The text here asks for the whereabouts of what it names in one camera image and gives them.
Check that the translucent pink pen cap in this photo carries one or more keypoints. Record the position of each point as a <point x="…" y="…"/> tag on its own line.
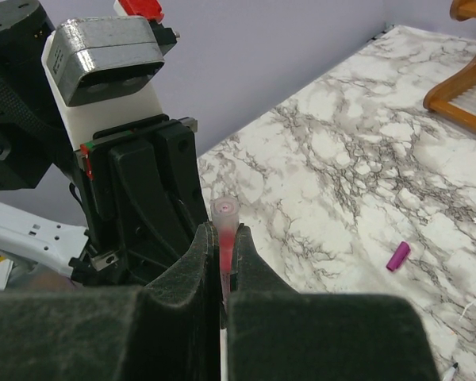
<point x="225" y="218"/>

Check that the thin white green pen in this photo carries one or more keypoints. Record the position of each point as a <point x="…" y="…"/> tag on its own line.
<point x="451" y="372"/>

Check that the purple pen cap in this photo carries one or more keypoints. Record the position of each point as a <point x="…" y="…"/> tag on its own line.
<point x="399" y="257"/>

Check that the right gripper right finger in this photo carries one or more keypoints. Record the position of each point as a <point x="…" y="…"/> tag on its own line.
<point x="277" y="333"/>

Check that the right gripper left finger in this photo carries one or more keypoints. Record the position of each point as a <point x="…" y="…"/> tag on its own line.
<point x="167" y="330"/>

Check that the pink highlighter pen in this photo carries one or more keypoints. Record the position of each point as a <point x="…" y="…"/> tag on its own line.
<point x="226" y="290"/>

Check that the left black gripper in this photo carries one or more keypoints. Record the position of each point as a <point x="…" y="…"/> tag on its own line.
<point x="142" y="197"/>

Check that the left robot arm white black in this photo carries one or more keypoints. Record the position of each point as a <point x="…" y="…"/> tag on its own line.
<point x="33" y="137"/>

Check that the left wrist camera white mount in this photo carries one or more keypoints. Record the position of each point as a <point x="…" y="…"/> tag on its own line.
<point x="100" y="71"/>

